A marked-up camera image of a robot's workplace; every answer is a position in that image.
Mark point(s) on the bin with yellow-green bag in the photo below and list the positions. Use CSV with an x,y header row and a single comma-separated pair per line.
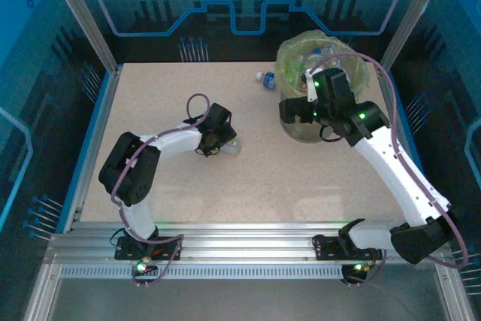
x,y
297,129

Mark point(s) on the clear bottle green cap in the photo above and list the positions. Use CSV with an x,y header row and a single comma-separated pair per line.
x,y
233,148

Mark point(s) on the short blue label water bottle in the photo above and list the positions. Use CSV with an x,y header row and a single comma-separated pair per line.
x,y
268,80

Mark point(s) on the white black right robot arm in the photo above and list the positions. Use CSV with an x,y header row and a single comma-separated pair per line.
x,y
398,170

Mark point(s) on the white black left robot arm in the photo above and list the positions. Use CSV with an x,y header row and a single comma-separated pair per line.
x,y
169,142

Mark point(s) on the slotted metal strip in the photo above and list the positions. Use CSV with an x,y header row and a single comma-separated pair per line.
x,y
244,271

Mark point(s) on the small LED circuit board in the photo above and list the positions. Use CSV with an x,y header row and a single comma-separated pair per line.
x,y
357,269
141,267

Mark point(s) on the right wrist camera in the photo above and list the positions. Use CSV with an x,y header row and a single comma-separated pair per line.
x,y
312,89

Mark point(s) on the blue aluminium side rail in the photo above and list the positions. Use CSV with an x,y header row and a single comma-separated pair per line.
x,y
101,110
407,125

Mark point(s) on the aluminium frame rail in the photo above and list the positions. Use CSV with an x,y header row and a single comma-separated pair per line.
x,y
244,242

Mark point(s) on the aluminium upright post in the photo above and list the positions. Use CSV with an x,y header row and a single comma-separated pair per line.
x,y
86,28
421,1

